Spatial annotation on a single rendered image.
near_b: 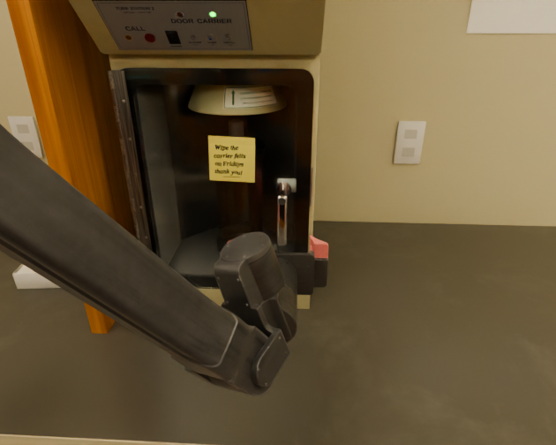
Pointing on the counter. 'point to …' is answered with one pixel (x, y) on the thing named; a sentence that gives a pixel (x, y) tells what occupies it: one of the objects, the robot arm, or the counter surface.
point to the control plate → (137, 10)
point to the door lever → (282, 211)
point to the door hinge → (123, 148)
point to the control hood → (297, 27)
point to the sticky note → (231, 159)
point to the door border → (131, 155)
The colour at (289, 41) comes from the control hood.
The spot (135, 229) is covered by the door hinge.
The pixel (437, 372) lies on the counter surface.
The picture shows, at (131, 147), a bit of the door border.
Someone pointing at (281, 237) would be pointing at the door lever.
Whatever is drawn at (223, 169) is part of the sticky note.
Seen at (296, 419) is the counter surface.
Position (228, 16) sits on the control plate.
